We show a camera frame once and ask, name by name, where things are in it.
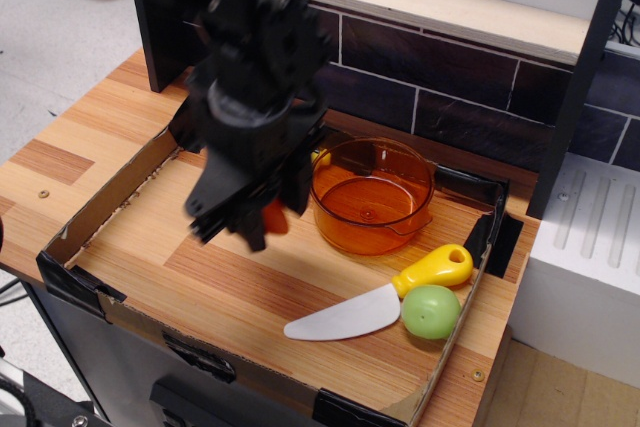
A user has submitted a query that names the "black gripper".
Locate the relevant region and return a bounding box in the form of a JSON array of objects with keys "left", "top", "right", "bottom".
[{"left": 169, "top": 85, "right": 327, "bottom": 252}]

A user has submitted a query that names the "orange toy carrot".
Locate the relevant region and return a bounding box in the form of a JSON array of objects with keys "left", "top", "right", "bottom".
[{"left": 262, "top": 199, "right": 289, "bottom": 235}]

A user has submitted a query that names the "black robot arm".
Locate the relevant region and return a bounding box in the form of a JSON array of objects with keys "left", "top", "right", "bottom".
[{"left": 151, "top": 0, "right": 330, "bottom": 251}]

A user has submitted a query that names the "orange transparent plastic pot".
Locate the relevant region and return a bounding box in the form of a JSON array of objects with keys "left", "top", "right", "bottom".
[{"left": 311, "top": 138, "right": 436, "bottom": 256}]

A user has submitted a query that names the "yellow toy banana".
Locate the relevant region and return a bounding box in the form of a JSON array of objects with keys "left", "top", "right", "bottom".
[{"left": 311, "top": 149, "right": 331, "bottom": 167}]

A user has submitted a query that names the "green toy fruit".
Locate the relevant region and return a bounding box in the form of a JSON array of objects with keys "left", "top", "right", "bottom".
[{"left": 401, "top": 285, "right": 461, "bottom": 340}]

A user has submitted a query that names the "black upright board left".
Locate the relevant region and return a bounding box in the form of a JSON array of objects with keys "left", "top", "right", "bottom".
[{"left": 134, "top": 0, "right": 204, "bottom": 93}]

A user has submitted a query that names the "white grooved side panel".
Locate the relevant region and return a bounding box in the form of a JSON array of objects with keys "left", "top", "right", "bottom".
[{"left": 509, "top": 154, "right": 639, "bottom": 385}]

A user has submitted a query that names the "light wooden back ledge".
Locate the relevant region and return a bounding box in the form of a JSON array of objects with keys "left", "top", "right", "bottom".
[{"left": 312, "top": 0, "right": 589, "bottom": 65}]

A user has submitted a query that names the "toy knife yellow handle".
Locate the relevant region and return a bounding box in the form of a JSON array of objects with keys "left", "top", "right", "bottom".
[{"left": 284, "top": 244, "right": 474, "bottom": 341}]

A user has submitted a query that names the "black upright post right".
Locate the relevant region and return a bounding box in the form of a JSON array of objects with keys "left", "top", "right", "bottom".
[{"left": 526, "top": 0, "right": 621, "bottom": 219}]

